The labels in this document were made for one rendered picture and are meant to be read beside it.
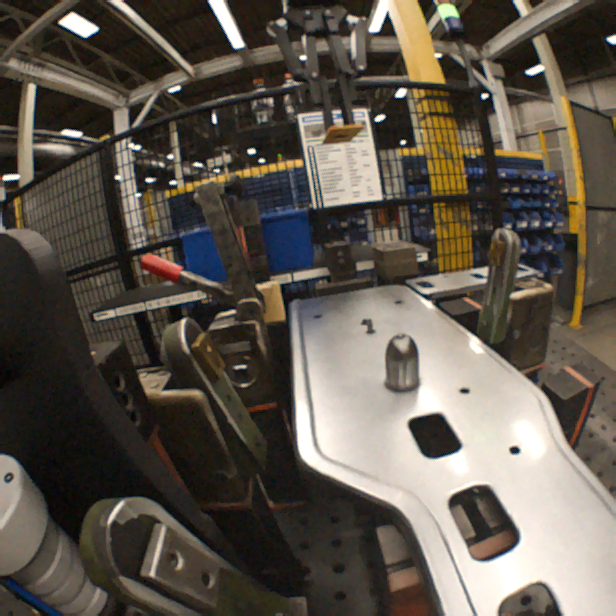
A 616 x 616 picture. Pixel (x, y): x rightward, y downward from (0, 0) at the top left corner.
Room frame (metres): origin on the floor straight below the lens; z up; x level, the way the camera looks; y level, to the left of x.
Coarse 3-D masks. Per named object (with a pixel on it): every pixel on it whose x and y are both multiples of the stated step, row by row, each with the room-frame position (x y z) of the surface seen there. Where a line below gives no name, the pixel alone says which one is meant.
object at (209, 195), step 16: (208, 192) 0.35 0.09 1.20; (224, 192) 0.36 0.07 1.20; (240, 192) 0.36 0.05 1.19; (208, 208) 0.35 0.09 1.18; (224, 208) 0.37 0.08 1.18; (208, 224) 0.35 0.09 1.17; (224, 224) 0.35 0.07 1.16; (224, 240) 0.35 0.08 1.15; (224, 256) 0.35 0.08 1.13; (240, 256) 0.35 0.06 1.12; (240, 272) 0.35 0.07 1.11; (240, 288) 0.35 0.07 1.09; (256, 288) 0.38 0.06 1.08
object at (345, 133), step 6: (336, 126) 0.33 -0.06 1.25; (342, 126) 0.33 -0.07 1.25; (348, 126) 0.33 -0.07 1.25; (354, 126) 0.33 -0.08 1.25; (360, 126) 0.33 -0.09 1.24; (330, 132) 0.34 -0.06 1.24; (336, 132) 0.34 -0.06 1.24; (342, 132) 0.35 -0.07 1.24; (348, 132) 0.35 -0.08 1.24; (354, 132) 0.35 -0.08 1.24; (324, 138) 0.37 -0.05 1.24; (330, 138) 0.37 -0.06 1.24; (336, 138) 0.38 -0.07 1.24; (342, 138) 0.38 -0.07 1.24; (348, 138) 0.38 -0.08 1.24; (324, 144) 0.41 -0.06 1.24
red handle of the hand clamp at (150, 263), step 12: (144, 264) 0.35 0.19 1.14; (156, 264) 0.35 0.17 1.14; (168, 264) 0.36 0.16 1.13; (168, 276) 0.35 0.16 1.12; (180, 276) 0.36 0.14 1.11; (192, 276) 0.36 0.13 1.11; (204, 288) 0.36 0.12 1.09; (216, 288) 0.36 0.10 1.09; (228, 288) 0.37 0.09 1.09; (228, 300) 0.36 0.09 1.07
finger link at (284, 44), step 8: (272, 24) 0.35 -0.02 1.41; (280, 32) 0.36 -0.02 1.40; (280, 40) 0.36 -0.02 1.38; (288, 40) 0.36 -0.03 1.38; (280, 48) 0.37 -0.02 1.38; (288, 48) 0.36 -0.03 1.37; (288, 56) 0.36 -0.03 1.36; (296, 56) 0.36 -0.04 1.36; (288, 64) 0.36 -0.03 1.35; (296, 64) 0.36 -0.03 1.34; (296, 72) 0.35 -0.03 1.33; (296, 80) 0.37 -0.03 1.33
